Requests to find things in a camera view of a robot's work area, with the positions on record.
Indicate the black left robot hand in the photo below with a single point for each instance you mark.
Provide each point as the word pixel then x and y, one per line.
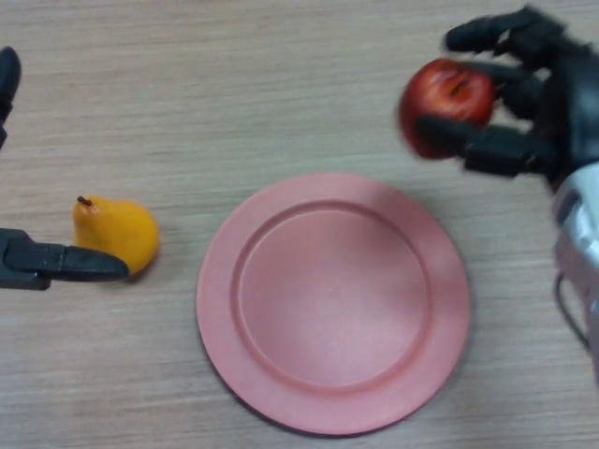
pixel 28 262

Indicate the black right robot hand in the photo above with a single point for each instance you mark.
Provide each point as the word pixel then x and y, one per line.
pixel 571 103

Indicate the red apple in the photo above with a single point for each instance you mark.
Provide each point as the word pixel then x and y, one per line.
pixel 444 93

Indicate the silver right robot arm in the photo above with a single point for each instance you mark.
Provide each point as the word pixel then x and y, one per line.
pixel 582 234

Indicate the pink round plate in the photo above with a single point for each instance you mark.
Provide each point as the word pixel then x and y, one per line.
pixel 332 304

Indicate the yellow pear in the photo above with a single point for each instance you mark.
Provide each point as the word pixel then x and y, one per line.
pixel 119 227

